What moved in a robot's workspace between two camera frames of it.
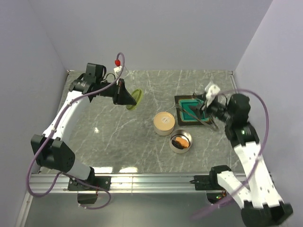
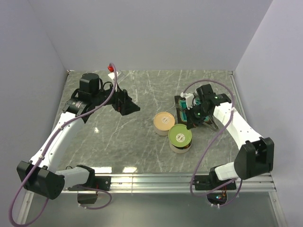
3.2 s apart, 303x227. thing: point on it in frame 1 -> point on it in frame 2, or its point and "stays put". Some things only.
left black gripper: x=123 y=96 -> x=123 y=103
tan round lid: x=164 y=121 stays put
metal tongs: x=210 y=123 stays put
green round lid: x=136 y=95 -> x=179 y=135
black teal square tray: x=193 y=103 stays put
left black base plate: x=102 y=182 stays put
